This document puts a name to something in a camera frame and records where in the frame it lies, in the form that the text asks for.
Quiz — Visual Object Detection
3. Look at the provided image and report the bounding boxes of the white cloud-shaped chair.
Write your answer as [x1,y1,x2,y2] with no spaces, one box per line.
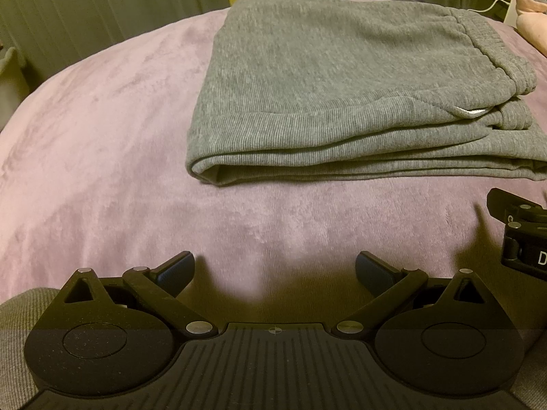
[0,46,29,134]

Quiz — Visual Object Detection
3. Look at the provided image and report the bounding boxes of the white cable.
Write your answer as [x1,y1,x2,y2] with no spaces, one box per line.
[465,0,514,14]

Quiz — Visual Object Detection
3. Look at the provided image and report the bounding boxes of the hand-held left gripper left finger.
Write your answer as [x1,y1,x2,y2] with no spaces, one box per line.
[60,252,215,337]

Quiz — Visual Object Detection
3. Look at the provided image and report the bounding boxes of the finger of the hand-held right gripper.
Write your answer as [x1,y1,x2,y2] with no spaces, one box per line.
[486,187,547,228]

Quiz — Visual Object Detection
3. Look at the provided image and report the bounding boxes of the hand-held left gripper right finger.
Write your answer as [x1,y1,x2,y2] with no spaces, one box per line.
[335,251,490,337]

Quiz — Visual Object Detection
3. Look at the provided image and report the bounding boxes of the pink plush blanket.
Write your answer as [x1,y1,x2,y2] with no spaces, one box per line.
[0,0,547,308]

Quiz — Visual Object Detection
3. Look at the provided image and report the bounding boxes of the grey-green curtain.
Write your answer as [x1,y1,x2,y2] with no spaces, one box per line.
[0,0,547,78]

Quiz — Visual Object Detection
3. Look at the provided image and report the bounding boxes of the grey pants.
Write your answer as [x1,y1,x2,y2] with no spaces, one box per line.
[185,0,547,188]

